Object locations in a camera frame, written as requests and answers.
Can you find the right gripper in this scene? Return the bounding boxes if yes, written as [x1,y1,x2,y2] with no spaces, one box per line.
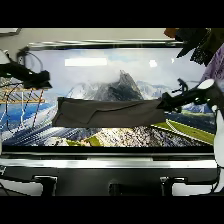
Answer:
[157,92,185,113]

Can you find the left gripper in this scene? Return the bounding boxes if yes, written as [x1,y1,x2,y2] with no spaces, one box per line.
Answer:
[23,69,54,91]

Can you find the dark grey T-shirt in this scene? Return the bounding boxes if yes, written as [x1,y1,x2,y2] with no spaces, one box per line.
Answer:
[52,96,167,130]

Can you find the purple garment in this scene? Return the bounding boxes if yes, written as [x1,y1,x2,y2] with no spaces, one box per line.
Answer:
[199,43,224,84]

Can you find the brown garment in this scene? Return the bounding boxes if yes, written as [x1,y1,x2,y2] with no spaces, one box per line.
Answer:
[162,28,178,39]

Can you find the black cable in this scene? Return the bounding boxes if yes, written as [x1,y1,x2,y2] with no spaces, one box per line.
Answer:
[17,47,45,73]

